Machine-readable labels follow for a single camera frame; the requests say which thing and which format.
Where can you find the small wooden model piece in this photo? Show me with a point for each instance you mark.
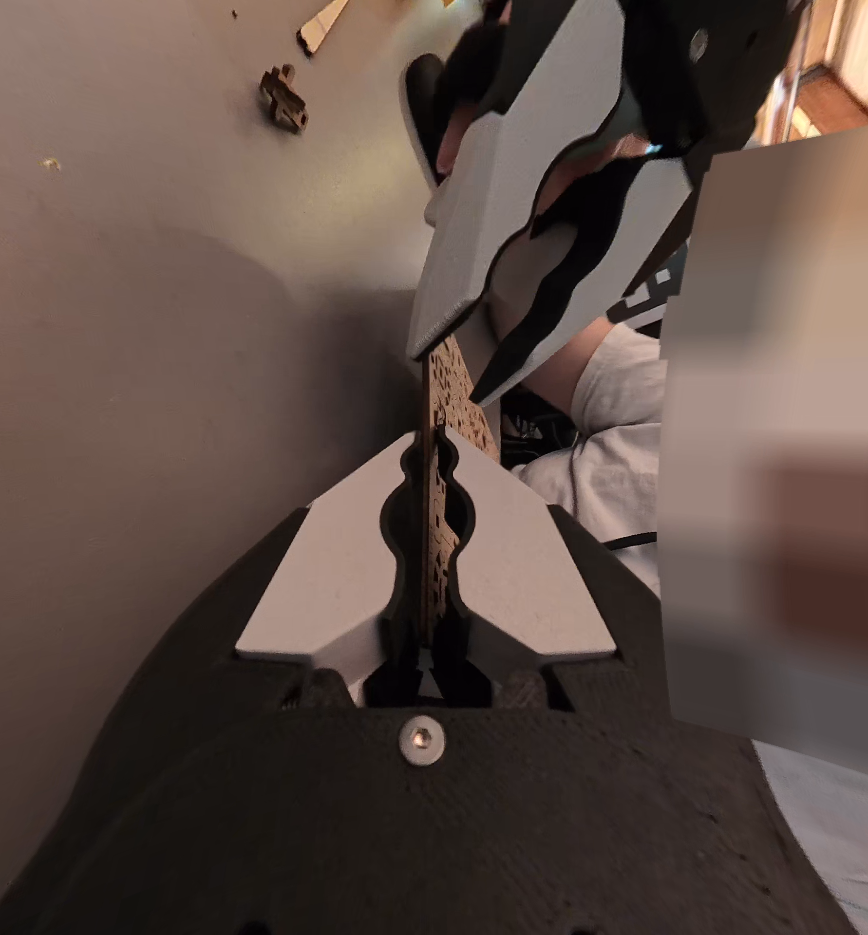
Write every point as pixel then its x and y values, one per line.
pixel 284 99

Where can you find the black ribbed wrist pad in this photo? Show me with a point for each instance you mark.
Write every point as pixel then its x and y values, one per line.
pixel 421 102

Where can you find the laser-cut wooden parts sheet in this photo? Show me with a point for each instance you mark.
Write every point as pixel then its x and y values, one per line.
pixel 456 394

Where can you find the thin wooden stick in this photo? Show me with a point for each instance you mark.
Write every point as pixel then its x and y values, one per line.
pixel 323 28

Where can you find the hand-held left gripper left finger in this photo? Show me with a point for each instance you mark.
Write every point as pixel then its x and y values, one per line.
pixel 324 584

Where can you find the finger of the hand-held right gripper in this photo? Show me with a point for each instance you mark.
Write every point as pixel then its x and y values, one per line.
pixel 536 131
pixel 638 226

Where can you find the person's white shirt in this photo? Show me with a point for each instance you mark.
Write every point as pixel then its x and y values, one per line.
pixel 617 453

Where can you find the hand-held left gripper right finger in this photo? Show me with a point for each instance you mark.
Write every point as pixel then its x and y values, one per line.
pixel 529 584

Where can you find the person's right hand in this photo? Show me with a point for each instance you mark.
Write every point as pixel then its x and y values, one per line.
pixel 454 139

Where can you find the black framed marker sign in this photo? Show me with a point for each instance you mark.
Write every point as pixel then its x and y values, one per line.
pixel 646 299

